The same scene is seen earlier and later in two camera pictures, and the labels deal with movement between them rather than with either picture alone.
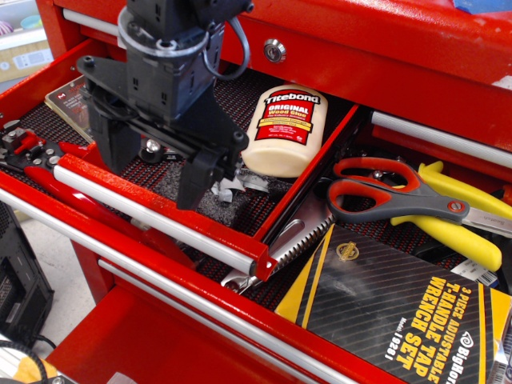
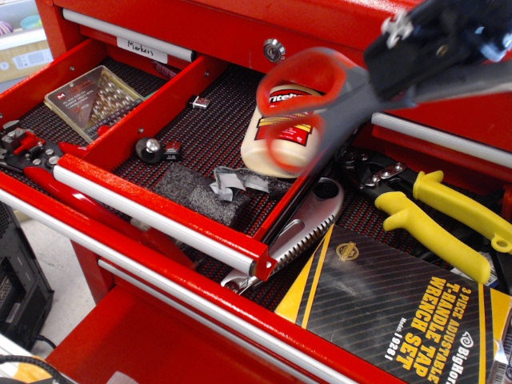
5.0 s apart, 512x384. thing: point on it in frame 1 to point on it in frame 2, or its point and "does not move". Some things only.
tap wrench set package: (409, 318) does not move
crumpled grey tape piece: (243, 178) does not move
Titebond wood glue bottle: (286, 130) does not move
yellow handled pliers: (433, 178) to (390, 184)
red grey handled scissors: (369, 187) to (307, 95)
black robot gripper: (164, 82) to (433, 36)
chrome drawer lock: (274, 50) does not move
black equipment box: (26, 297) does not move
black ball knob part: (152, 153) does not move
